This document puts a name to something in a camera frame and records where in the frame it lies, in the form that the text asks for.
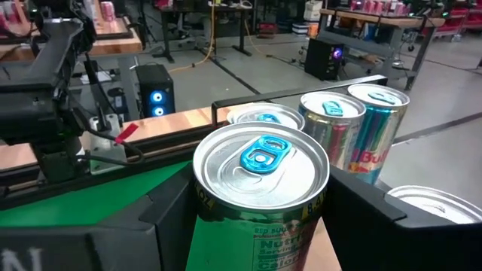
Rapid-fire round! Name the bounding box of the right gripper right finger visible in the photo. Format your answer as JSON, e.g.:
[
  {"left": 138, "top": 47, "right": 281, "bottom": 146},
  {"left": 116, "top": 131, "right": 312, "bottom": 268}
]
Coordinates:
[{"left": 322, "top": 165, "right": 482, "bottom": 271}]

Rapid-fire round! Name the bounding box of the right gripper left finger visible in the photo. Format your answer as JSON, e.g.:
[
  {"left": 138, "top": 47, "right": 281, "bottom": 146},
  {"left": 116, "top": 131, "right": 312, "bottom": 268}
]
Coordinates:
[{"left": 0, "top": 162, "right": 203, "bottom": 271}]

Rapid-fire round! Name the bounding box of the red can with black label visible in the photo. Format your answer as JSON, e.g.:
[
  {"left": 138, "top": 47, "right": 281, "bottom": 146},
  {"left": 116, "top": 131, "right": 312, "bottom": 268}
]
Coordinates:
[{"left": 386, "top": 184, "right": 482, "bottom": 226}]

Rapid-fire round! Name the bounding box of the green table mat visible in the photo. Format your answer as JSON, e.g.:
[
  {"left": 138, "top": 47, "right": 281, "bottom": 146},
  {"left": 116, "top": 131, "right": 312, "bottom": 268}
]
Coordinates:
[{"left": 0, "top": 160, "right": 193, "bottom": 229}]

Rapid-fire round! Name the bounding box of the black device with blue light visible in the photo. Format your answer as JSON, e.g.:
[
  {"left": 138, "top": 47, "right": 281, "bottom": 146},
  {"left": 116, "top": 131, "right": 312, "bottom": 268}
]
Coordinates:
[{"left": 135, "top": 63, "right": 176, "bottom": 118}]

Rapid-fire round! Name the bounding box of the black computer with purple light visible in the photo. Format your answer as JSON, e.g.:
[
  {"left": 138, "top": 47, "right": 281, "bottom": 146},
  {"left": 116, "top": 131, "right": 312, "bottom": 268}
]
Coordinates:
[{"left": 304, "top": 37, "right": 346, "bottom": 81}]

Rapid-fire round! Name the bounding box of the wooden workbench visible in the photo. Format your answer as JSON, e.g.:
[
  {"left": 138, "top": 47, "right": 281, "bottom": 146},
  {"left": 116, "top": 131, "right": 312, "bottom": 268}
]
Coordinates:
[{"left": 0, "top": 0, "right": 145, "bottom": 63}]

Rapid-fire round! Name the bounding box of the wooden table with metal legs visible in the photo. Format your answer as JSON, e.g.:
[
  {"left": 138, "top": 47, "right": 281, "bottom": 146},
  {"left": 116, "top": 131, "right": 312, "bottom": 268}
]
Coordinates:
[{"left": 318, "top": 6, "right": 447, "bottom": 91}]

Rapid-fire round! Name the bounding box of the pink can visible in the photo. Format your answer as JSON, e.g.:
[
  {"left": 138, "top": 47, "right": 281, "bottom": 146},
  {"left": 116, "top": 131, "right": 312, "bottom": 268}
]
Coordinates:
[{"left": 99, "top": 1, "right": 117, "bottom": 23}]

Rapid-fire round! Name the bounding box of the black standing desk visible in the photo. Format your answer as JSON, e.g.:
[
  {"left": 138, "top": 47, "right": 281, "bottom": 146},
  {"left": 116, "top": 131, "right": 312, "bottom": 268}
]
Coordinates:
[{"left": 152, "top": 0, "right": 254, "bottom": 64}]

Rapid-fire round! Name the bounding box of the white metal bracket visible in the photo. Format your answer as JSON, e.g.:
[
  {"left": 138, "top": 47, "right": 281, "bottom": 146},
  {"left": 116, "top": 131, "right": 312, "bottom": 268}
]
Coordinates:
[{"left": 88, "top": 114, "right": 128, "bottom": 175}]

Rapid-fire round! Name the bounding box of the yellow floor cable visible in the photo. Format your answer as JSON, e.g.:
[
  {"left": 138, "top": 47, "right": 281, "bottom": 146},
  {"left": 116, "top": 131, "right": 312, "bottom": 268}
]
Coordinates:
[{"left": 167, "top": 0, "right": 218, "bottom": 75}]

